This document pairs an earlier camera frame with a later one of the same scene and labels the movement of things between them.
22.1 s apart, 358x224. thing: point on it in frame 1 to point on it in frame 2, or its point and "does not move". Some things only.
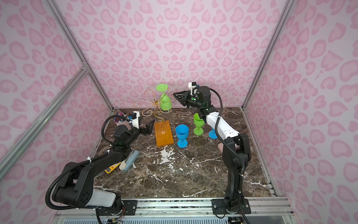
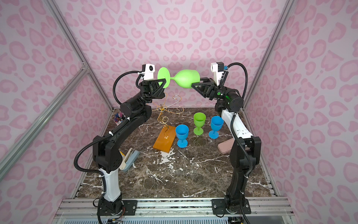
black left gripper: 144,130 to 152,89
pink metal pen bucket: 118,121 does not move
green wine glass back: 165,102 to 183,79
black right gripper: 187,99 to 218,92
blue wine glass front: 182,131 does not move
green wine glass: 199,122 does not move
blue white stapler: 129,160 does not move
